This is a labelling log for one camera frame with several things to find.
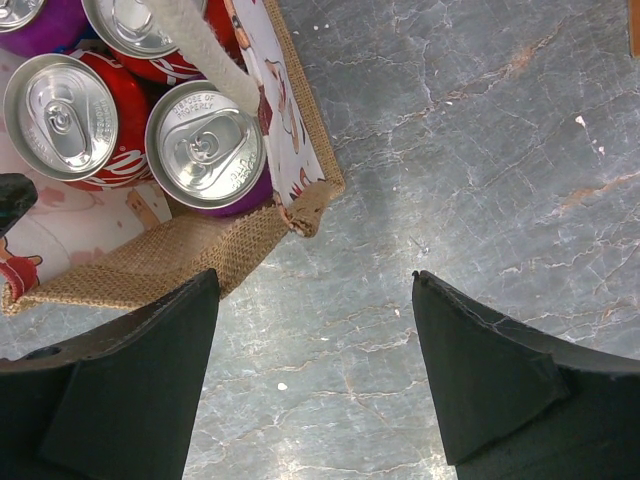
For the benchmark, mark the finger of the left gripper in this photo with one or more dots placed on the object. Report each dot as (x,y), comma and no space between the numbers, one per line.
(18,195)

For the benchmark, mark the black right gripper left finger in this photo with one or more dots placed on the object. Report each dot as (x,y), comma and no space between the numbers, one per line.
(116,402)

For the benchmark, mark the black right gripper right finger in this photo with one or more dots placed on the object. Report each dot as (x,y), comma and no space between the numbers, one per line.
(513,402)

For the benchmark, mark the red cola can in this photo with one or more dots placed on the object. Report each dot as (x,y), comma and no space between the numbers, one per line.
(79,117)
(136,41)

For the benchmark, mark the purple soda can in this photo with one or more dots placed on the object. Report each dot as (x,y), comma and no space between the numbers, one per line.
(207,153)
(34,27)

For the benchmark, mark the burlap canvas tote bag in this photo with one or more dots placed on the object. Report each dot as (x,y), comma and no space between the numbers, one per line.
(102,257)

